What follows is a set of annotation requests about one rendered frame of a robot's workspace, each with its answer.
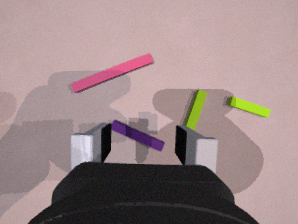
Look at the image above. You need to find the purple rod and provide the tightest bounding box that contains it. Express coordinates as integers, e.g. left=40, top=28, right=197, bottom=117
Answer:
left=111, top=120, right=165, bottom=152

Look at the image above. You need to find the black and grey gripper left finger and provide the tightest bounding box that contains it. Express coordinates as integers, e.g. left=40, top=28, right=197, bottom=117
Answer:
left=71, top=123, right=111, bottom=170

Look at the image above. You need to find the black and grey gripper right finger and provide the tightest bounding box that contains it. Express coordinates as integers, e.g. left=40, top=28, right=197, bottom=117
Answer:
left=175, top=125, right=218, bottom=174

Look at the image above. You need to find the lime green rod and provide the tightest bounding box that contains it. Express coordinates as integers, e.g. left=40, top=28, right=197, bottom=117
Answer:
left=185, top=90, right=207, bottom=130
left=227, top=97, right=271, bottom=118

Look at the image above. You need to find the pink rod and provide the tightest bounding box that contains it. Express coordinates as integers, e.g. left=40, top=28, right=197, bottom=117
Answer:
left=71, top=53, right=153, bottom=93

